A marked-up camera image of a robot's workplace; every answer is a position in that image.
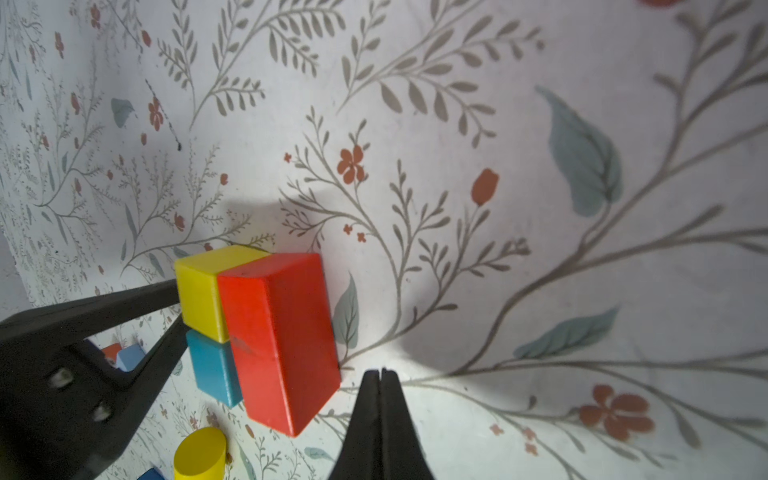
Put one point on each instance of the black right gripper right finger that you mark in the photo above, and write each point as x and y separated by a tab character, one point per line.
381	441

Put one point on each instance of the light blue wood block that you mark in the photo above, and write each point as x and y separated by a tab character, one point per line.
128	358

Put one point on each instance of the dark blue wood cube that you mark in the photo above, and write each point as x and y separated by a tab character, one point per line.
151	474

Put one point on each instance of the yellow wood cylinder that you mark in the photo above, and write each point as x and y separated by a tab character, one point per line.
201	456

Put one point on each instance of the teal wood cube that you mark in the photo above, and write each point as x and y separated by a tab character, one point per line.
214	368

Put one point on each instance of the small yellow wood cube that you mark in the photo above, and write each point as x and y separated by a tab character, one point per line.
197	283

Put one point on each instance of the red wood rectangular block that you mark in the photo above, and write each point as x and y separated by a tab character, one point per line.
278	316

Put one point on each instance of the orange wood rectangular block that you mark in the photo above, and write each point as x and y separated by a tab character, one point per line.
111	352

